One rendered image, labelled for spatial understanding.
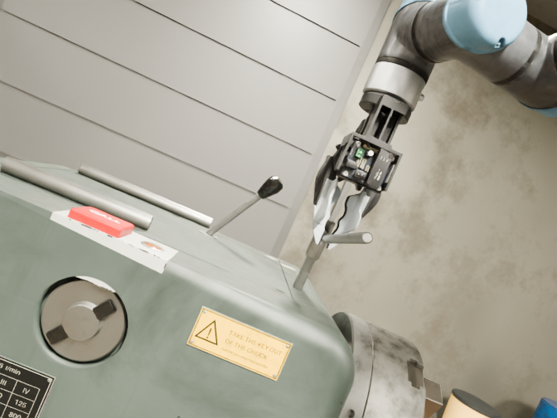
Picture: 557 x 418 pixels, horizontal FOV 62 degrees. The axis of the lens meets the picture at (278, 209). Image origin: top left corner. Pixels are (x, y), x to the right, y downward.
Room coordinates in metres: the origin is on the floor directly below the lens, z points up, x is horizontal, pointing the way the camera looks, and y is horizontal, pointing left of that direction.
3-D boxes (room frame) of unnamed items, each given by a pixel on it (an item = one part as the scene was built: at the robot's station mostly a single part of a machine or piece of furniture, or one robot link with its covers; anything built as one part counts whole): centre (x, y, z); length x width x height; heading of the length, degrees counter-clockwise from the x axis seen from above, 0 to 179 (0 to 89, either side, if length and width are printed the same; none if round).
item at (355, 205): (0.64, -0.10, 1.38); 0.06 x 0.03 x 0.09; 4
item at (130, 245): (0.54, 0.16, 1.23); 0.13 x 0.08 x 0.06; 94
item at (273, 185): (0.83, 0.03, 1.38); 0.04 x 0.03 x 0.05; 94
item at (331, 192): (0.63, -0.06, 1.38); 0.06 x 0.03 x 0.09; 4
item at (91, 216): (0.54, 0.18, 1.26); 0.06 x 0.06 x 0.02; 4
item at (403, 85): (0.64, -0.08, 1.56); 0.08 x 0.08 x 0.05
